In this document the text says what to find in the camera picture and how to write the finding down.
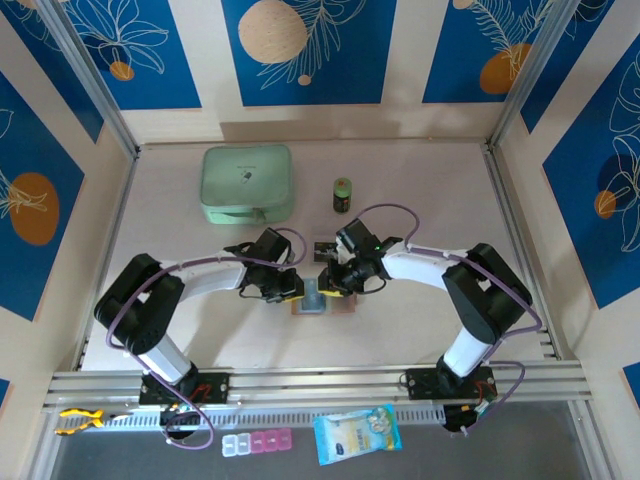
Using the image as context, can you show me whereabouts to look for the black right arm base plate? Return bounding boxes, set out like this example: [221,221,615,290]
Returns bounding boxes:
[405,366,497,401]

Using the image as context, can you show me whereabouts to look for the blue wet wipes packet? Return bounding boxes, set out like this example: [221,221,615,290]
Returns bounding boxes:
[313,403,403,467]

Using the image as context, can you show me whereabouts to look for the mint green zip pouch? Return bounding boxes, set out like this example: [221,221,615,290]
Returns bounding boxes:
[200,144,293,226]

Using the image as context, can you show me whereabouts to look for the blue sky card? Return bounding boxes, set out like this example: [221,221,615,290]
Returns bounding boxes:
[301,278,327,314]

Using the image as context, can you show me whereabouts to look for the yellow handled pliers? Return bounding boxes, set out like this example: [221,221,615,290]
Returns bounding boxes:
[54,407,134,436]

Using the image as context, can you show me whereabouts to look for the dark bottle with green lid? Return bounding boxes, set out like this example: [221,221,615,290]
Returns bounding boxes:
[332,177,354,215]

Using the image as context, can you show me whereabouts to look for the dark photo card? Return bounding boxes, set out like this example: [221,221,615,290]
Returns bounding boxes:
[312,239,342,265]

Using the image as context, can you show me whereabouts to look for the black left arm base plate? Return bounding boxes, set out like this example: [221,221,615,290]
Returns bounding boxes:
[138,370,231,406]

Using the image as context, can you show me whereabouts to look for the aluminium mounting rail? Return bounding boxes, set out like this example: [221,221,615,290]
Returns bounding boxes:
[42,360,596,414]

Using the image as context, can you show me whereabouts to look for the aluminium corner post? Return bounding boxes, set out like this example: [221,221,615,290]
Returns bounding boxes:
[489,0,596,149]
[37,0,140,157]

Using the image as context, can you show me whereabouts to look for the grey slotted cable duct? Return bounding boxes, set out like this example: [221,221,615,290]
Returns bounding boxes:
[52,404,446,434]

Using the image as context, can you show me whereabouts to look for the white pink pill organizer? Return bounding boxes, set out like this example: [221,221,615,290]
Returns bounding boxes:
[221,427,293,457]

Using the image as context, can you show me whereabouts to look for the aluminium table side rail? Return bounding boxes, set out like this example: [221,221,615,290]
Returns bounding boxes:
[72,149,141,372]
[484,144,569,361]

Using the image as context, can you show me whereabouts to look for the pink card holder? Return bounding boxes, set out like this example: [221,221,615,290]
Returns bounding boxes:
[291,279,358,318]

